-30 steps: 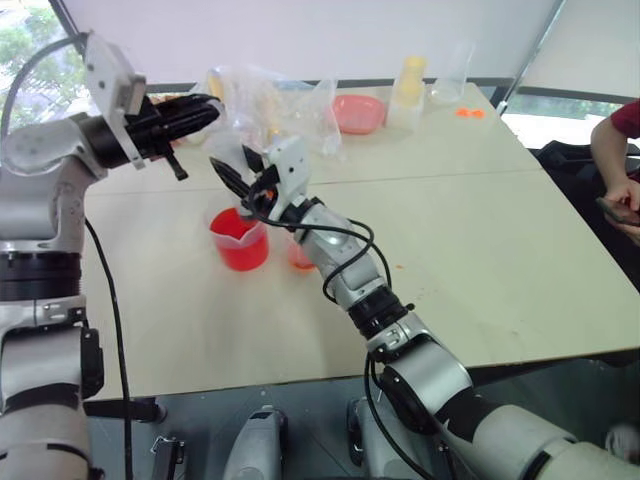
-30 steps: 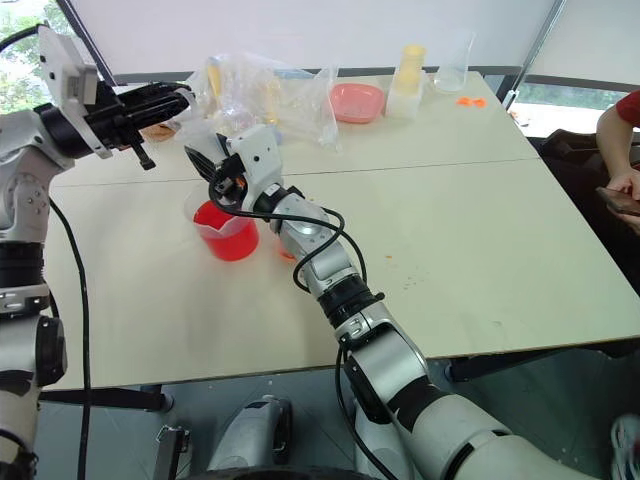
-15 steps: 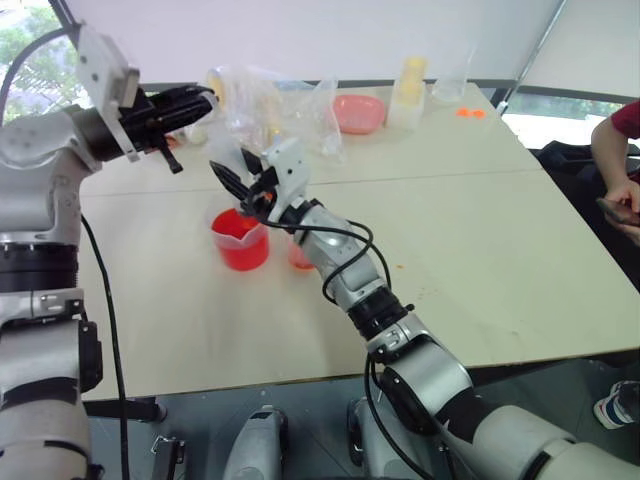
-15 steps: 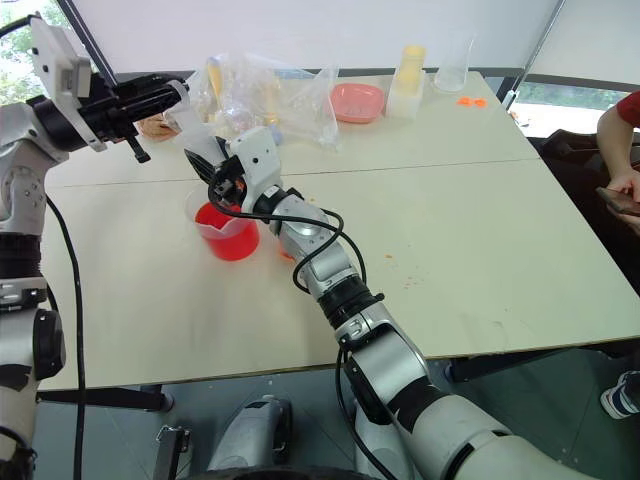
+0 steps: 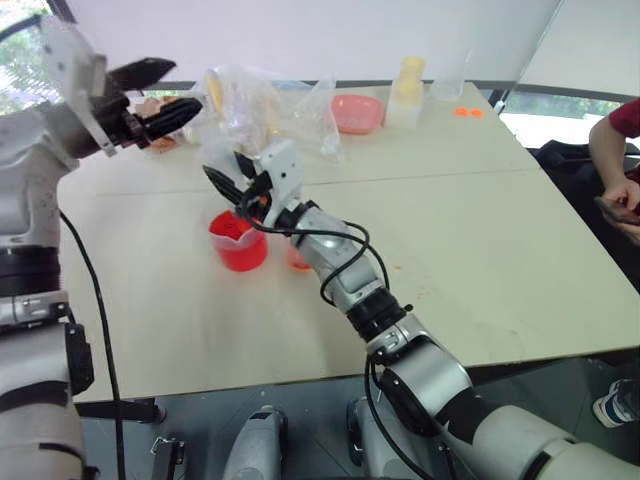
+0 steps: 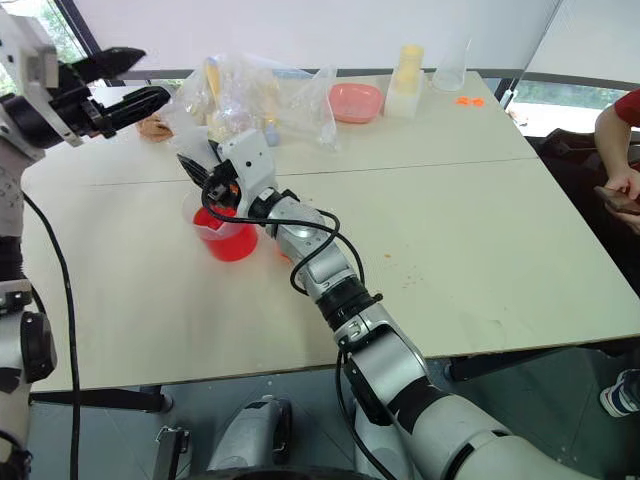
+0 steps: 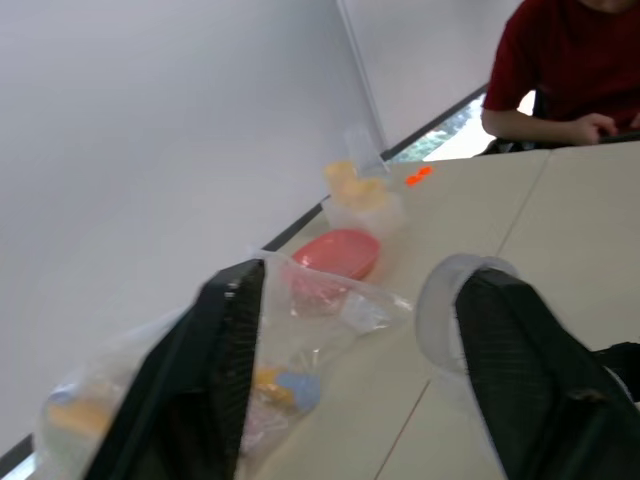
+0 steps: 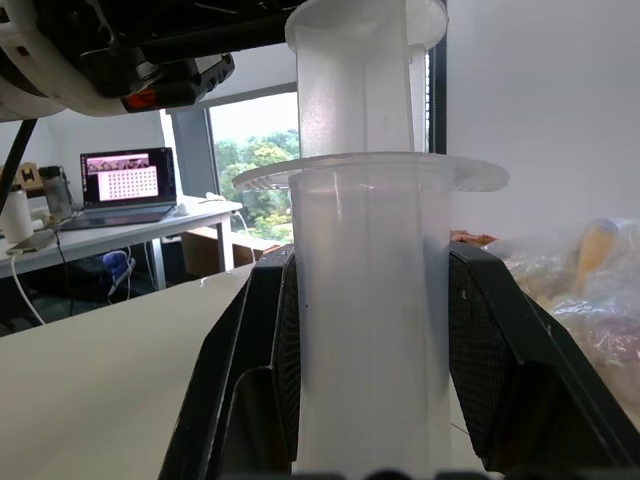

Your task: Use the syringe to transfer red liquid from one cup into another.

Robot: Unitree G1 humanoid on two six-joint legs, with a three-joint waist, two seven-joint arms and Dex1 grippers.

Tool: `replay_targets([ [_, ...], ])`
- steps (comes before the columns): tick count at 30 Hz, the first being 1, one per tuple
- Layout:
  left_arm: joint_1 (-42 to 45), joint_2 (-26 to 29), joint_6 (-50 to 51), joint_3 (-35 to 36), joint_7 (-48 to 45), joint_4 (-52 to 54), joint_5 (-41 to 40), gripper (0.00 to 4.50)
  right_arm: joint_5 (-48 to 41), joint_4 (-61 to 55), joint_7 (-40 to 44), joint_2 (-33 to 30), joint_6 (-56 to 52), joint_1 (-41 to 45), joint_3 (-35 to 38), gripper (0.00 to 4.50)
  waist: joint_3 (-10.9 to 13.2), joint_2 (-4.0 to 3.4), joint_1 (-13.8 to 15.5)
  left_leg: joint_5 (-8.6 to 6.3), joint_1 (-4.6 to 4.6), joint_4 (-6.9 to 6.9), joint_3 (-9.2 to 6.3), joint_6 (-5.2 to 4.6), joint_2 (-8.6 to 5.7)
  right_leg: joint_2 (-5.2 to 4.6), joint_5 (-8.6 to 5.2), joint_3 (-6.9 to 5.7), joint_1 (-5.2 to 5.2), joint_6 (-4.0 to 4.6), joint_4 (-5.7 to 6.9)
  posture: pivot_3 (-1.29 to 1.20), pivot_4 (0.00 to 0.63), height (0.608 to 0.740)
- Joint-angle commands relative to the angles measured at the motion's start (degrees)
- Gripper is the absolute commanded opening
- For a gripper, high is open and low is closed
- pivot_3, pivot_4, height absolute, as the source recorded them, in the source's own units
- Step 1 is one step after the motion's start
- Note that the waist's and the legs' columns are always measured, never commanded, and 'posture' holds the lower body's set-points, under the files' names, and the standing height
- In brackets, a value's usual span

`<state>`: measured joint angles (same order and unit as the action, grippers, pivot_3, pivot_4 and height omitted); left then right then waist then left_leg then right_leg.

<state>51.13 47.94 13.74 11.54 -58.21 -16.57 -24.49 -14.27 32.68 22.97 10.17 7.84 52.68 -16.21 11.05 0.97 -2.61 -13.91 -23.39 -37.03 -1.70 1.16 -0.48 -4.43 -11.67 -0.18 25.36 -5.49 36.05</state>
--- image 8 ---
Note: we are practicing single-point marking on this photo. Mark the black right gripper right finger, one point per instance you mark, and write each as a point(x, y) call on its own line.
point(525, 350)

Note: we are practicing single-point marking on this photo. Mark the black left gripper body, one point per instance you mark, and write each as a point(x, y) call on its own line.
point(165, 75)

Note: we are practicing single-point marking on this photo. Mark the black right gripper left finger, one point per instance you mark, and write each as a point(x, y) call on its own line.
point(250, 340)

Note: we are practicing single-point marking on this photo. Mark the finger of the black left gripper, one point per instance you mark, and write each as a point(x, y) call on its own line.
point(220, 25)

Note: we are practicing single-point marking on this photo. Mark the translucent plastic syringe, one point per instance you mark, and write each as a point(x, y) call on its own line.
point(370, 300)

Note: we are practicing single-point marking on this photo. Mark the clear plastic bag of items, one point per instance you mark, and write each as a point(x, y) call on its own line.
point(585, 280)

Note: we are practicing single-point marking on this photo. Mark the brown cardboard box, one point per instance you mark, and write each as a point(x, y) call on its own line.
point(200, 252)

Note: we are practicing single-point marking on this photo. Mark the open black laptop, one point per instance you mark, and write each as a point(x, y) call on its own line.
point(127, 185)

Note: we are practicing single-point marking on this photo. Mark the white computer mouse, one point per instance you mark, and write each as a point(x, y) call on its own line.
point(181, 208)

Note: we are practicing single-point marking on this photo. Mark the white desk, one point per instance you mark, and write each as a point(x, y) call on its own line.
point(150, 227)

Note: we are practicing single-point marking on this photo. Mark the blue bag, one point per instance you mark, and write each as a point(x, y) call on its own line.
point(116, 265)

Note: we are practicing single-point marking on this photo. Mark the clear bottle with black lid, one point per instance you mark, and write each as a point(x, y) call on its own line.
point(56, 192)

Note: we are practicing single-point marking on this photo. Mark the small wooden model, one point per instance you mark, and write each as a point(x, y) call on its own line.
point(27, 175)

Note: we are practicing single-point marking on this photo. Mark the smartphone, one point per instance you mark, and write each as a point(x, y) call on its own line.
point(31, 242)

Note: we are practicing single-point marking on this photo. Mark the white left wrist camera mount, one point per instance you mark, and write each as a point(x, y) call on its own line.
point(35, 75)

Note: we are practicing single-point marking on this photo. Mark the black window frame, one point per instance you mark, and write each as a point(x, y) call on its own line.
point(439, 100)

